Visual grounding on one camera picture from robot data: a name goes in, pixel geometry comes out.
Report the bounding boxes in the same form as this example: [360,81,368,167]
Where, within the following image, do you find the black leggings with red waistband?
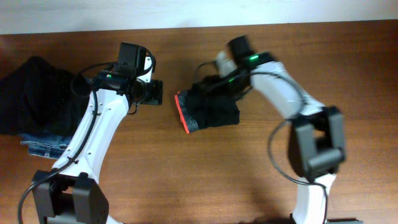
[174,85,240,134]

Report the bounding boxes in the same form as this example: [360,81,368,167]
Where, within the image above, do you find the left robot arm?
[26,42,163,224]

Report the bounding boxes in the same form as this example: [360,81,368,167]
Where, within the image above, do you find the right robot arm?
[197,35,346,223]

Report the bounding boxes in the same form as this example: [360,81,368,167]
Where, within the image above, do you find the blue denim jeans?
[19,133,72,159]

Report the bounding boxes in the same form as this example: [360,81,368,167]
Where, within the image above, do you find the black garment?
[1,57,91,136]

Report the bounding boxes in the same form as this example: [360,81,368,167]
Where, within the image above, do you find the right black cable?
[192,60,329,224]

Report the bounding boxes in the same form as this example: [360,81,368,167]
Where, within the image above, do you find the black cable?
[192,60,329,224]
[17,49,157,224]

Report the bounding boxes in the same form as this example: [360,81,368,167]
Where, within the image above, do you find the left black cable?
[17,49,157,224]

